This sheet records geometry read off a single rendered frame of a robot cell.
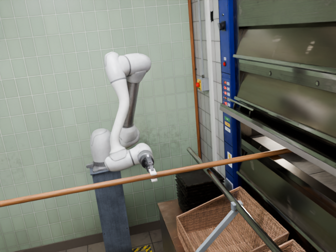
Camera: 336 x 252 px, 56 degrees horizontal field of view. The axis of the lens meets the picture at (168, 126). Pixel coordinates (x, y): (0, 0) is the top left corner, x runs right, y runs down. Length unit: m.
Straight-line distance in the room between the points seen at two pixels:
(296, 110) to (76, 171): 2.03
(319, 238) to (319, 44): 0.84
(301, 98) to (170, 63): 1.52
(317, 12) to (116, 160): 1.28
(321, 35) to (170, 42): 1.62
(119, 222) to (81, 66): 1.28
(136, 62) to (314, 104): 1.08
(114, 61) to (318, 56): 1.13
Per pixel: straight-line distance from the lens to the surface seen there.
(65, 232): 3.28
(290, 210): 1.78
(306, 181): 1.64
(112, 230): 2.54
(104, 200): 2.40
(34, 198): 1.69
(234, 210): 1.44
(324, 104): 1.44
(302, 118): 1.51
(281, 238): 1.84
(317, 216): 1.65
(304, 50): 1.48
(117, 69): 1.96
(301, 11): 1.50
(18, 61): 2.79
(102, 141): 2.25
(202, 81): 2.55
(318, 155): 1.26
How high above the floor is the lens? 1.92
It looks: 17 degrees down
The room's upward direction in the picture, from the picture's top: 5 degrees counter-clockwise
